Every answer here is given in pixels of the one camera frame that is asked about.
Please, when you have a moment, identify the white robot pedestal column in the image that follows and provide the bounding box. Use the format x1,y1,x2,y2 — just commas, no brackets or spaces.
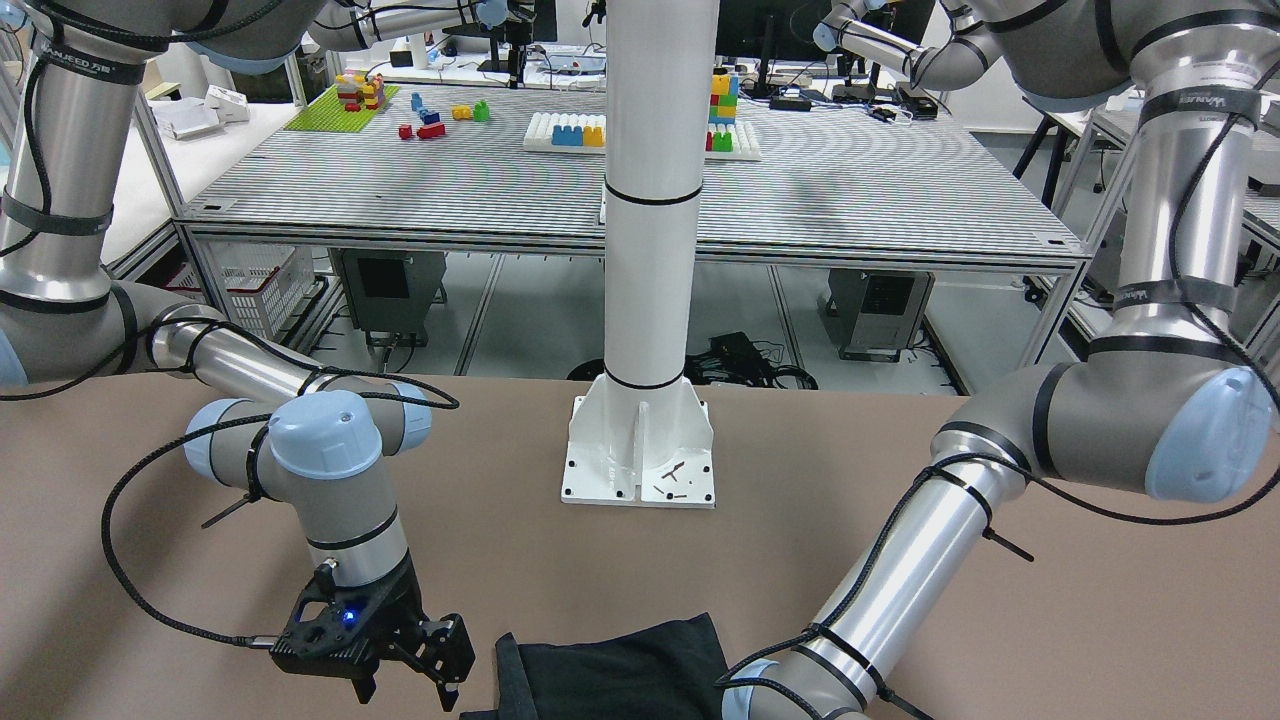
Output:
559,1,719,509

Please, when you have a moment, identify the white block tray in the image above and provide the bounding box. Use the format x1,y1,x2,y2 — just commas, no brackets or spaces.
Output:
521,111,764,163

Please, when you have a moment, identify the green lego baseplate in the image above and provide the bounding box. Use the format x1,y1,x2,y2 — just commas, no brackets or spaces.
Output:
283,85,401,133

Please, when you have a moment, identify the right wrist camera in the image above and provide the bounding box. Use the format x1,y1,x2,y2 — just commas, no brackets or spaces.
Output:
269,560,380,680

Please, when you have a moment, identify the black graphic t-shirt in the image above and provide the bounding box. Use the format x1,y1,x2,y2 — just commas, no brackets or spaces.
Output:
461,612,728,719

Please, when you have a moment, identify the white plastic basket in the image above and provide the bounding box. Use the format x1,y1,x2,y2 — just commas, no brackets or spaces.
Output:
212,242,315,341

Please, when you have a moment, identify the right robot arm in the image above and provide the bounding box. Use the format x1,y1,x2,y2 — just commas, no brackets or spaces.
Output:
3,1,475,711

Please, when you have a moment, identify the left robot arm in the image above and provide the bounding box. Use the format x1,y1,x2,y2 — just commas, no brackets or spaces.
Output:
716,1,1277,719

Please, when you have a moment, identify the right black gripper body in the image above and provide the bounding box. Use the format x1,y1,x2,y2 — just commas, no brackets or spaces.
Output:
346,555,476,685

